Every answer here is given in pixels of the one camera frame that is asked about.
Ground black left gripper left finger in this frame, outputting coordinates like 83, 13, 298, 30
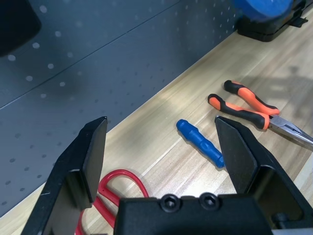
22, 116, 109, 235

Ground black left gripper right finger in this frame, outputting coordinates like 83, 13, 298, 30
214, 115, 313, 231

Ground orange black needle-nose pliers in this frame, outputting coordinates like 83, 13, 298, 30
207, 79, 313, 151

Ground red handled scissors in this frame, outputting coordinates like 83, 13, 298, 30
75, 168, 150, 235

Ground blue handled screwdriver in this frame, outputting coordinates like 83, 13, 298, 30
176, 119, 225, 169

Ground blue tape roll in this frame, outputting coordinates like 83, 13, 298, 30
231, 0, 294, 22

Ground dark grey pegboard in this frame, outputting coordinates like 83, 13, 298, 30
0, 0, 245, 218

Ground black plastic tool case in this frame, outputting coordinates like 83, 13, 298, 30
236, 0, 309, 42

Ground black cup holder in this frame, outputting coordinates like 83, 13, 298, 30
0, 0, 42, 57

